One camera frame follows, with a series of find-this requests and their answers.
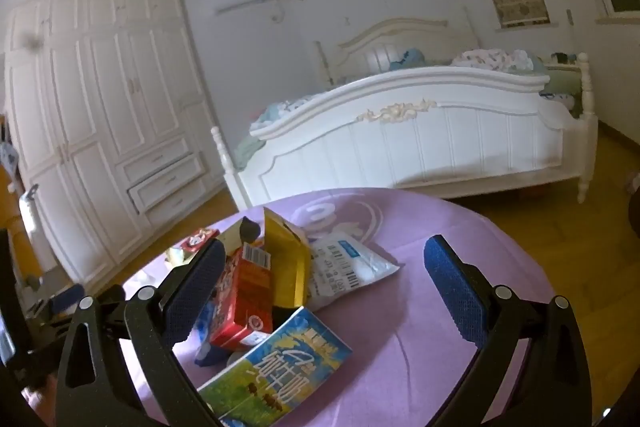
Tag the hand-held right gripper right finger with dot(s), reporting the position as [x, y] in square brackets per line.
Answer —
[454, 294]

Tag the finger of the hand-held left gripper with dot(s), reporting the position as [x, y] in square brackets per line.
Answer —
[66, 302]

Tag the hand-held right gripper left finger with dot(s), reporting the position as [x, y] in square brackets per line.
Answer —
[196, 294]

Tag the blue white wrapper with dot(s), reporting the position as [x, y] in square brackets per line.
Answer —
[205, 324]

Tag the red drink carton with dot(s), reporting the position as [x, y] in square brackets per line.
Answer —
[240, 297]

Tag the small red white packet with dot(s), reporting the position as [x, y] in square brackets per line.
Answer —
[197, 239]

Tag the tan black torn carton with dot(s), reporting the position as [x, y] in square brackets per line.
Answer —
[239, 233]

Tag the yellow foil packet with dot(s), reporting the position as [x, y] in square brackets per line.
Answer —
[285, 267]

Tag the white plastic mailer bag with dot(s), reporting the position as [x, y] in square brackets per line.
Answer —
[350, 272]

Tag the blue green milk carton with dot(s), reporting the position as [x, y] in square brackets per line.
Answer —
[285, 367]

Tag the purple tablecloth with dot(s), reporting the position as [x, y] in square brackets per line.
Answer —
[400, 307]

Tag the white upright object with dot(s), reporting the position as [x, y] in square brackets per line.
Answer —
[32, 222]

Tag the pale green bed sheet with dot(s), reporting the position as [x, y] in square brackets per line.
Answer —
[247, 152]

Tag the white wooden bed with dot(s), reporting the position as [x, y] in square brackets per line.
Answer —
[400, 142]

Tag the white panelled wardrobe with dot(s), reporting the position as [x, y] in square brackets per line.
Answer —
[100, 107]

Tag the light blue blanket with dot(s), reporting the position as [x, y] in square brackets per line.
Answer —
[280, 112]

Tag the white patterned quilt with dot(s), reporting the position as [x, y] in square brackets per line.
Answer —
[495, 59]

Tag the blue pillow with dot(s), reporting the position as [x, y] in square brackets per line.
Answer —
[407, 58]

